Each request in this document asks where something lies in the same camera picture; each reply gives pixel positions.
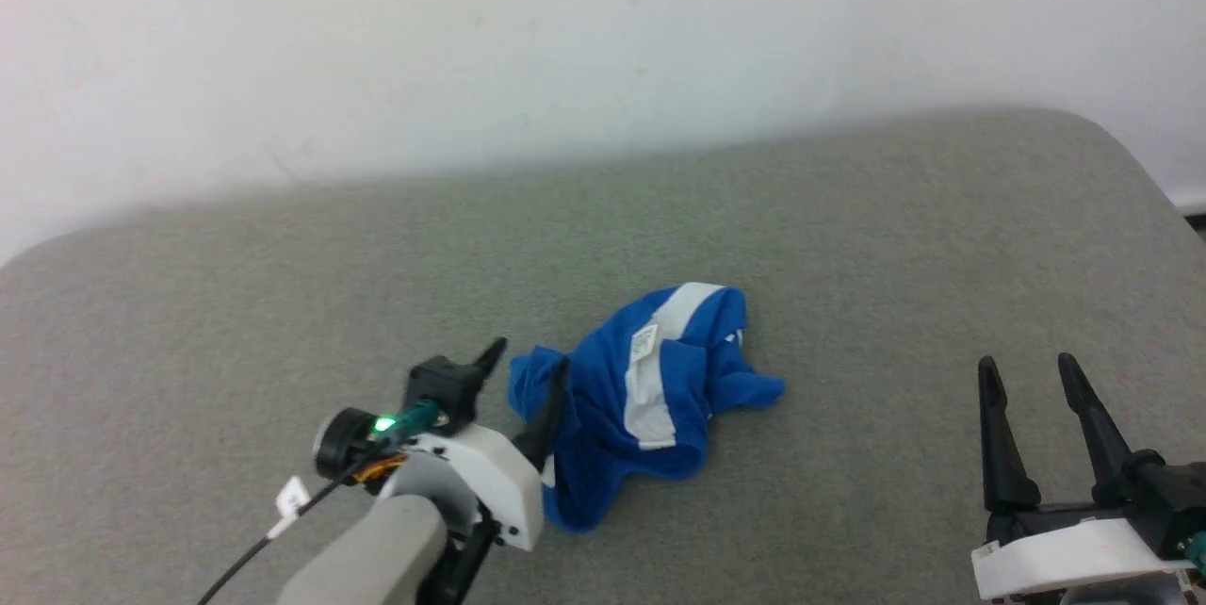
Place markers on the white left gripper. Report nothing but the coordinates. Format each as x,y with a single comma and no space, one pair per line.
490,478

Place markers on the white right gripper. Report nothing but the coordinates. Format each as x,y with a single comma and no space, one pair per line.
1065,558

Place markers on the blue basketball shorts white stripe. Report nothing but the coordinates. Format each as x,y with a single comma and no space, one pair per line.
603,435

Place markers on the grey fabric sofa cushion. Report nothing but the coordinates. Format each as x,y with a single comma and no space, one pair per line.
283,303

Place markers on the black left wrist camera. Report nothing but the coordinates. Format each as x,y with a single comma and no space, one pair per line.
443,388

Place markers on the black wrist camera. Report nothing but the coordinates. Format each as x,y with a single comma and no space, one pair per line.
443,388
1168,501

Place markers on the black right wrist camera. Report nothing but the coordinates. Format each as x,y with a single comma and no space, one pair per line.
1168,501

